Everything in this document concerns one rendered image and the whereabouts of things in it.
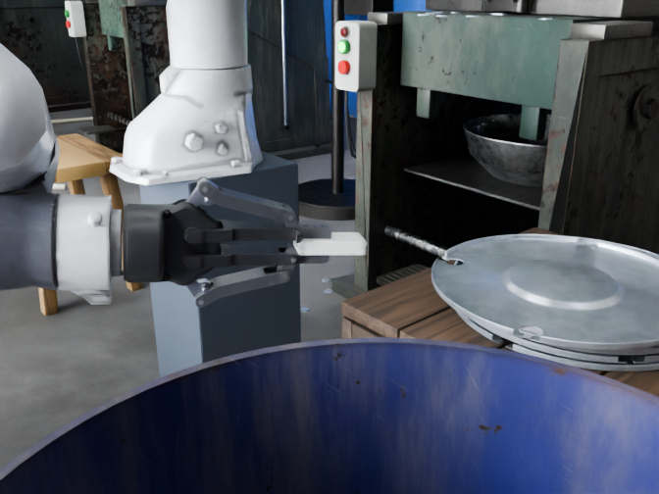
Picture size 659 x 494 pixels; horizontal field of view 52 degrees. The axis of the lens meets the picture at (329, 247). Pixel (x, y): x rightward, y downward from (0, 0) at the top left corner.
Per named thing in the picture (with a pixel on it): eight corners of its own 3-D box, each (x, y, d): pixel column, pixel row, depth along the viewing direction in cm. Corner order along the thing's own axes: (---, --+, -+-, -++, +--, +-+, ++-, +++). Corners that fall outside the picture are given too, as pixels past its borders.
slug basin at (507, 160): (559, 208, 126) (566, 155, 122) (428, 170, 151) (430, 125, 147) (653, 176, 145) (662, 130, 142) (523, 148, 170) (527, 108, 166)
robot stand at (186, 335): (210, 457, 107) (188, 183, 91) (162, 404, 121) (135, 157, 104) (303, 416, 117) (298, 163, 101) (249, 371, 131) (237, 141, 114)
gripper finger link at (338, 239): (293, 238, 69) (293, 231, 69) (358, 238, 71) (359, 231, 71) (299, 248, 67) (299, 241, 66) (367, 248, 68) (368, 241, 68)
